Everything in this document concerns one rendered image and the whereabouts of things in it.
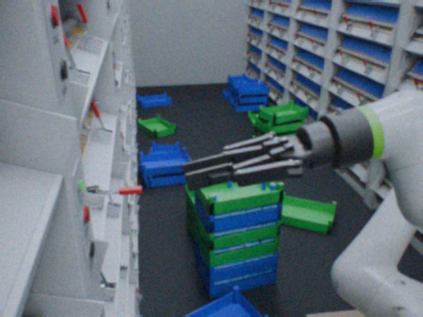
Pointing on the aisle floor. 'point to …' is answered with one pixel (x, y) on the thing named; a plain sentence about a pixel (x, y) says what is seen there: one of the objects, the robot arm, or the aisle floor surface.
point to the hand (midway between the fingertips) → (205, 172)
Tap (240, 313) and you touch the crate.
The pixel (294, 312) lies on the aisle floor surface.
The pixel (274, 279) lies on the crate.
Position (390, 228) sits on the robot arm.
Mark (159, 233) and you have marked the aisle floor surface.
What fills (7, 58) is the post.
